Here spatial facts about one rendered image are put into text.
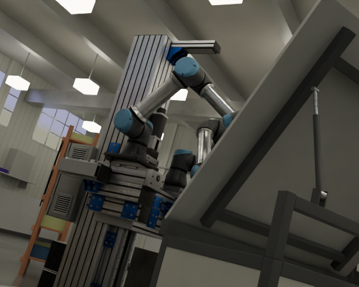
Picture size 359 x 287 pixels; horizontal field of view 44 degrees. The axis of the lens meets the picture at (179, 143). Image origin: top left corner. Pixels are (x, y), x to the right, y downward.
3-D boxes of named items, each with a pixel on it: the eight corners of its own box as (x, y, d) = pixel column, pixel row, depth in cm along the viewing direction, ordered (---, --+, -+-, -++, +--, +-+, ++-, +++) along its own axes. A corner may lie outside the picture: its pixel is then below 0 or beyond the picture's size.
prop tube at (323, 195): (313, 199, 140) (309, 115, 154) (318, 201, 141) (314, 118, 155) (321, 197, 137) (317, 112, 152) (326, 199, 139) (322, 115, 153)
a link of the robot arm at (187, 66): (131, 143, 239) (209, 77, 232) (117, 133, 226) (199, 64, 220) (122, 128, 245) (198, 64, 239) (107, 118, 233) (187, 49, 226)
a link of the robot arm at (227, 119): (231, 135, 216) (252, 128, 212) (223, 127, 206) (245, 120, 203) (228, 121, 219) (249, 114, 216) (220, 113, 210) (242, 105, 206)
